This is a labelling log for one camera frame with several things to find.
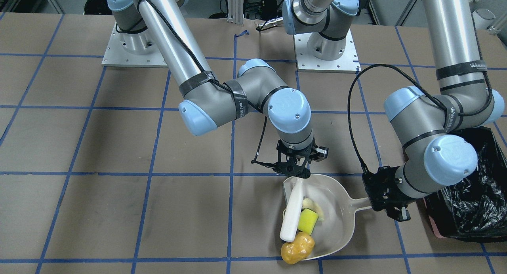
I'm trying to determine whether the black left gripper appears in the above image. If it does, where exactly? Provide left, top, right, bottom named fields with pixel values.
left=363, top=166, right=415, bottom=222

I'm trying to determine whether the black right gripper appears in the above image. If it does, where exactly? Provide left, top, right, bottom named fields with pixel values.
left=276, top=140, right=328, bottom=179

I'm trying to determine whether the cream ring-shaped scrap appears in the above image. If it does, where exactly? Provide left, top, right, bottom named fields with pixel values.
left=302, top=198, right=325, bottom=222

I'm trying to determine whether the yellow green sponge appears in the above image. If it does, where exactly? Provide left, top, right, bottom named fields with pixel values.
left=297, top=208, right=319, bottom=235

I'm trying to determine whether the beige dustpan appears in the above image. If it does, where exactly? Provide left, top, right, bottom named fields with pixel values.
left=283, top=174, right=371, bottom=260

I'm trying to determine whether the beige hand brush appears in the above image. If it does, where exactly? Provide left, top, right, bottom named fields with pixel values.
left=280, top=178, right=304, bottom=243

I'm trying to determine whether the yellow toy potato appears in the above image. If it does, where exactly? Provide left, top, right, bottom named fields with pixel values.
left=280, top=231, right=315, bottom=264

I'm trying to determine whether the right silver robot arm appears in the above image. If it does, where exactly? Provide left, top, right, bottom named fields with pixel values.
left=107, top=0, right=328, bottom=179

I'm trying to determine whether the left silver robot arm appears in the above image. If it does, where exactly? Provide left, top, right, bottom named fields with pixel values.
left=360, top=0, right=505, bottom=222

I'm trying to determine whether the bin with black bag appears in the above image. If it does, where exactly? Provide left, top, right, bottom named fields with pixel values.
left=424, top=127, right=507, bottom=243

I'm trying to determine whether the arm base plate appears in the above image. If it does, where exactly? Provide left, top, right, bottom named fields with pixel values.
left=294, top=30, right=361, bottom=73
left=102, top=24, right=167, bottom=68

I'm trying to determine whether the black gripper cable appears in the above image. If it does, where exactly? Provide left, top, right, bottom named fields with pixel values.
left=347, top=63, right=494, bottom=175

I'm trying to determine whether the aluminium frame post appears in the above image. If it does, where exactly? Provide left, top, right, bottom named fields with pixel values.
left=227, top=0, right=244, bottom=26

